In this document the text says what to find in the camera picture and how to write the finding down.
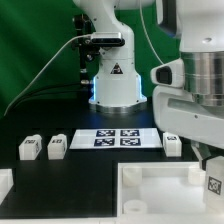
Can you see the white square tabletop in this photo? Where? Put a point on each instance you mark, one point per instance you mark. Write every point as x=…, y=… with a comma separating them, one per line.
x=163, y=188

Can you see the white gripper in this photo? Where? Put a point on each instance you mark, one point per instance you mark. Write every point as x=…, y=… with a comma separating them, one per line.
x=189, y=101

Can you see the white tag sheet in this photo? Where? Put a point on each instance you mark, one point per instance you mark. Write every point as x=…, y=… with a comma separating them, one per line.
x=116, y=138

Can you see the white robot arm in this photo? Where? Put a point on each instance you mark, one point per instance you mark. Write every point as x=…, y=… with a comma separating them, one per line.
x=199, y=24

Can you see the black camera stand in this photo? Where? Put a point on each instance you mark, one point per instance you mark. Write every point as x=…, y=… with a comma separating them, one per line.
x=87, y=51

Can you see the grey camera on mount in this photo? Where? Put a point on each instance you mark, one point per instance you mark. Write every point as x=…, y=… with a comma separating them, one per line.
x=107, y=39

